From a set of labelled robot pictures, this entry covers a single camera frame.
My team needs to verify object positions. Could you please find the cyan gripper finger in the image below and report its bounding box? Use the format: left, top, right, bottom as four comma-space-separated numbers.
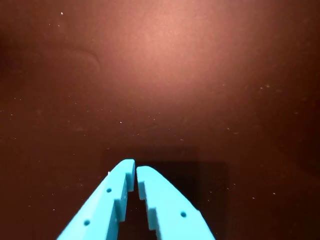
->
56, 158, 136, 240
135, 164, 216, 240

